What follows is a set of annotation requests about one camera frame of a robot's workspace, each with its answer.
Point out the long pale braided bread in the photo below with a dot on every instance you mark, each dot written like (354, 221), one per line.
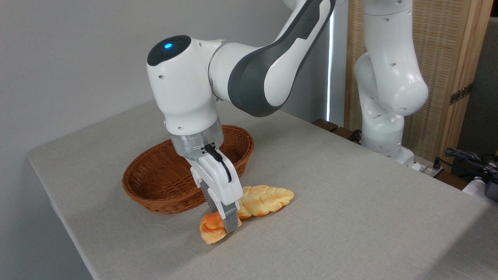
(266, 198)

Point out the grey linen tablecloth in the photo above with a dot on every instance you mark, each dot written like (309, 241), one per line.
(330, 202)

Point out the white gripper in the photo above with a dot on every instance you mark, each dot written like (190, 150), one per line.
(220, 182)

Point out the round orange braided bread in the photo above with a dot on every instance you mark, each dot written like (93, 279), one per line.
(212, 229)

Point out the dark brown wooden board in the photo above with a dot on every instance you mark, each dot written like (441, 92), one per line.
(334, 130)

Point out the dark metal screen hinge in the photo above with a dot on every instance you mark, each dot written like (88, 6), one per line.
(462, 93)

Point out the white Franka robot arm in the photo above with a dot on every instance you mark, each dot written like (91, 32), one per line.
(183, 85)

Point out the brown wicker oval basket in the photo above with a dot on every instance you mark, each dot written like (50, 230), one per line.
(155, 179)

